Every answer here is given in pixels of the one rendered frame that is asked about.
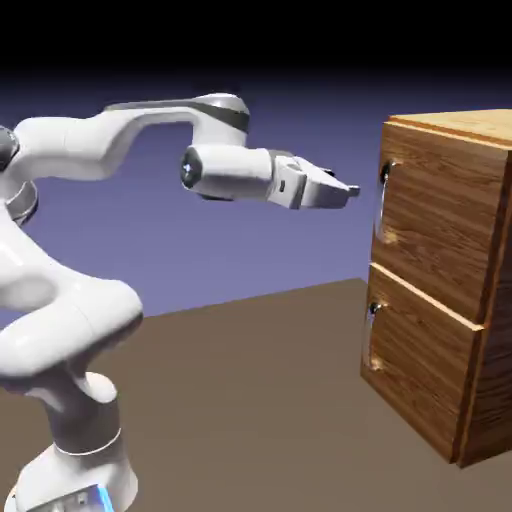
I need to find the wooden cabinet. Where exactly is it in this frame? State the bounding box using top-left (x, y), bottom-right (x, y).
top-left (360, 108), bottom-right (512, 469)

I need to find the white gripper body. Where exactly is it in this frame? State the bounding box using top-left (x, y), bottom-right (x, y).
top-left (294, 156), bottom-right (350, 211)

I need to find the long curved metal handle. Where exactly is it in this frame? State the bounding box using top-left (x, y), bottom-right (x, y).
top-left (373, 159), bottom-right (398, 244)

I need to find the tall wooden cabinet door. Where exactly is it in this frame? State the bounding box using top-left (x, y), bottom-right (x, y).
top-left (370, 121), bottom-right (512, 324)

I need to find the short wooden cabinet door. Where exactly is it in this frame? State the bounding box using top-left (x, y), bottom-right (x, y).
top-left (360, 263), bottom-right (486, 465)

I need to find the short curved metal handle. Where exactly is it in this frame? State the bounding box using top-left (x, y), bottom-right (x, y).
top-left (361, 302), bottom-right (384, 370)

